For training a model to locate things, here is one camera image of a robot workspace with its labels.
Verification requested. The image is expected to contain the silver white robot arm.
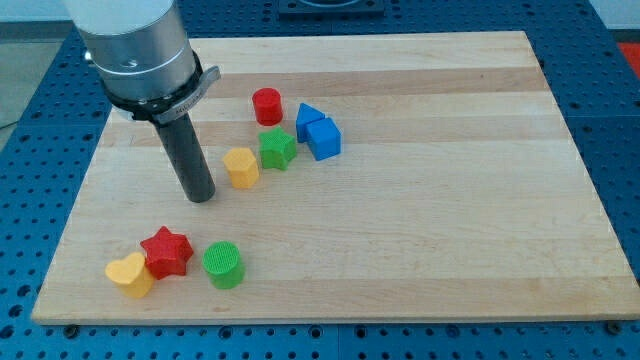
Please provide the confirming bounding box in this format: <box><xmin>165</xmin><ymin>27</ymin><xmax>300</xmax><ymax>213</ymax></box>
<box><xmin>63</xmin><ymin>0</ymin><xmax>220</xmax><ymax>125</ymax></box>

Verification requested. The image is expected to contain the yellow heart block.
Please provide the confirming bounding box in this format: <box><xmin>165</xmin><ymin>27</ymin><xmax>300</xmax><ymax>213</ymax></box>
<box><xmin>104</xmin><ymin>252</ymin><xmax>155</xmax><ymax>298</ymax></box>

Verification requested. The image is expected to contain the blue cube block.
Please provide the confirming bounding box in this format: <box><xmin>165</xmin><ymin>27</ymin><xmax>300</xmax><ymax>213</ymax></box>
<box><xmin>307</xmin><ymin>118</ymin><xmax>342</xmax><ymax>161</ymax></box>

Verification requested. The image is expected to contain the green star block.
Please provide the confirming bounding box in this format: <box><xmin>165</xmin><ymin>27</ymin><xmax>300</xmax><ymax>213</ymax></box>
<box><xmin>258</xmin><ymin>126</ymin><xmax>297</xmax><ymax>171</ymax></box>

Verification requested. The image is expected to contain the blue triangle block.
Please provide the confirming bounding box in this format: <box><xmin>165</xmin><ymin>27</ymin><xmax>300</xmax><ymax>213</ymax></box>
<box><xmin>295</xmin><ymin>103</ymin><xmax>325</xmax><ymax>143</ymax></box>

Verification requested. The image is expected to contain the wooden board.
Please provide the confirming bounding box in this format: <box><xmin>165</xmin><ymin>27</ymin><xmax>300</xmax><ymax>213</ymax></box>
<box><xmin>32</xmin><ymin>31</ymin><xmax>639</xmax><ymax>325</ymax></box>

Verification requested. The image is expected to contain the yellow hexagon block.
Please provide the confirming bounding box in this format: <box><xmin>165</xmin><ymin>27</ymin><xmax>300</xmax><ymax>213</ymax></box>
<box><xmin>223</xmin><ymin>148</ymin><xmax>260</xmax><ymax>189</ymax></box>

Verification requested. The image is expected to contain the red cylinder block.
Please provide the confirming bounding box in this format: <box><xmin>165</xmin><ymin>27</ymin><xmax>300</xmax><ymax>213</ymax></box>
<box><xmin>252</xmin><ymin>88</ymin><xmax>283</xmax><ymax>126</ymax></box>

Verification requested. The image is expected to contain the green cylinder block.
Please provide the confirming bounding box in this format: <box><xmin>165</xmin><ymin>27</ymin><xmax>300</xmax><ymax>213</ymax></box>
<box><xmin>202</xmin><ymin>241</ymin><xmax>245</xmax><ymax>290</ymax></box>

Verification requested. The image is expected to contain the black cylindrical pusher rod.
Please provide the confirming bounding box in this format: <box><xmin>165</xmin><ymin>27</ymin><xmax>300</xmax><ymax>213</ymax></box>
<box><xmin>154</xmin><ymin>115</ymin><xmax>215</xmax><ymax>203</ymax></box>

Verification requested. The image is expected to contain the red star block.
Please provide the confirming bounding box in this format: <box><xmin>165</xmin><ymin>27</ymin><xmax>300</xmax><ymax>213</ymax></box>
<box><xmin>140</xmin><ymin>226</ymin><xmax>194</xmax><ymax>280</ymax></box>

